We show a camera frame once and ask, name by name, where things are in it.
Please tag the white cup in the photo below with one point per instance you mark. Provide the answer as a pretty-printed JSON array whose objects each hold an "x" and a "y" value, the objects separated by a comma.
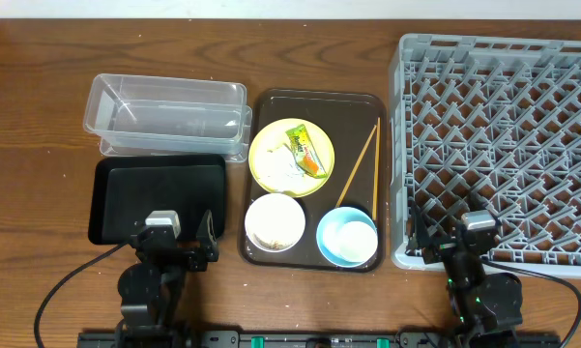
[{"x": 357, "y": 241}]

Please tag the white bowl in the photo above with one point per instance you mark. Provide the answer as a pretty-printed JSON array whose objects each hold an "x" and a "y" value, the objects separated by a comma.
[{"x": 275, "y": 222}]

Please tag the yellow plate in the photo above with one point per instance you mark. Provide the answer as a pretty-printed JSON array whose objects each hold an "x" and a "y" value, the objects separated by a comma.
[{"x": 273, "y": 135}]

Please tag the green snack wrapper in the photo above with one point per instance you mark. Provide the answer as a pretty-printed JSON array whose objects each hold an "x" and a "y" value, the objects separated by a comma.
[{"x": 304, "y": 152}]

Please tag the clear plastic bin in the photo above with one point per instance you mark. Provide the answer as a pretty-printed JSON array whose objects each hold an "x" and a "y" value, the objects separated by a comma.
[{"x": 138, "y": 115}]

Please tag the white tissue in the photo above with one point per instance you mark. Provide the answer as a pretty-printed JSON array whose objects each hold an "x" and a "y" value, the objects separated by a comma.
[{"x": 280, "y": 172}]

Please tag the blue bowl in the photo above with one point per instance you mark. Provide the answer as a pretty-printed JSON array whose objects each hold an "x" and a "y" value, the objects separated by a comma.
[{"x": 328, "y": 227}]

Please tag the left wooden chopstick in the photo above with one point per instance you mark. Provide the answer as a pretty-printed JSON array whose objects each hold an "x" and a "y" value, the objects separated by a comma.
[{"x": 355, "y": 167}]

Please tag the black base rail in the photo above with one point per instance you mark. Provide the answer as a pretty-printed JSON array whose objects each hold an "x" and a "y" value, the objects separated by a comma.
[{"x": 230, "y": 339}]

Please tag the brown serving tray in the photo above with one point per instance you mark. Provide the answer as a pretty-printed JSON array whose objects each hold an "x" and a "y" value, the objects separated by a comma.
[{"x": 347, "y": 119}]

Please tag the black waste tray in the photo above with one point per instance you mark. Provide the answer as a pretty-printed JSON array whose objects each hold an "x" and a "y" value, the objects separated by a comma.
[{"x": 127, "y": 190}]

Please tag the right wooden chopstick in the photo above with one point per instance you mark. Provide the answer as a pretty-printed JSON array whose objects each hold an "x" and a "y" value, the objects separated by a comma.
[{"x": 376, "y": 171}]

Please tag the wooden chopstick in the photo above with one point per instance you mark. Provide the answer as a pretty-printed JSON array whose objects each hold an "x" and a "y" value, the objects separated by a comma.
[
  {"x": 355, "y": 167},
  {"x": 376, "y": 171}
]

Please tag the grey dishwasher rack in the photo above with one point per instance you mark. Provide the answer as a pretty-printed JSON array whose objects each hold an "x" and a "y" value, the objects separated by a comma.
[{"x": 498, "y": 119}]

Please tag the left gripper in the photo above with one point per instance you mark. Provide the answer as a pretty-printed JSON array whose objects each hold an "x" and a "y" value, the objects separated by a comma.
[{"x": 175, "y": 252}]

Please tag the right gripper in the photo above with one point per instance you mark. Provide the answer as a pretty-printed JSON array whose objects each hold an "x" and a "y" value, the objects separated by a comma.
[{"x": 445, "y": 247}]

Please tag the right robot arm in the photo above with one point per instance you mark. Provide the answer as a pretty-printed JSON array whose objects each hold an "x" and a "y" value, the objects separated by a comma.
[{"x": 488, "y": 306}]

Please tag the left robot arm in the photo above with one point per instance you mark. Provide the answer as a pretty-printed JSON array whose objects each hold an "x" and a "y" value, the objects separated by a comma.
[{"x": 151, "y": 289}]

